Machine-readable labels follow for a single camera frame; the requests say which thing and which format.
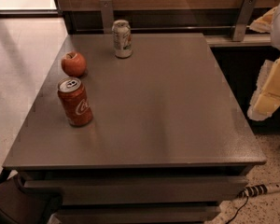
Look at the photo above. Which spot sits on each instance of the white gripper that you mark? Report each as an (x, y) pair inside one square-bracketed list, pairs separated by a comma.
[(266, 102)]

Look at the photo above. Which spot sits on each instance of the grey drawer cabinet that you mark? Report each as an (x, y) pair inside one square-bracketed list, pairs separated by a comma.
[(167, 143)]

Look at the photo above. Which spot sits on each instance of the left metal wall bracket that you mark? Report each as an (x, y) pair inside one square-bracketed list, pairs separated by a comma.
[(107, 15)]

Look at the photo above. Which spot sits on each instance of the white power strip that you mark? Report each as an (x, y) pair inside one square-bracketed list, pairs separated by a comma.
[(261, 189)]

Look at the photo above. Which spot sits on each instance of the dark chair seat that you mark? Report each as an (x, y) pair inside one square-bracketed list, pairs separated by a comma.
[(19, 205)]

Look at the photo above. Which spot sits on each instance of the white 7up can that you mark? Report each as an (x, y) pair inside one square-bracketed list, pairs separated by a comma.
[(122, 37)]

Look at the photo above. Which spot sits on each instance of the red coca-cola can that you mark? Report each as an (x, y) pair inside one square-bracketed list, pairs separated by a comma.
[(73, 97)]

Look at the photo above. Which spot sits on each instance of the red apple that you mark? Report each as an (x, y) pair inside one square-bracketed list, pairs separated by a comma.
[(74, 64)]

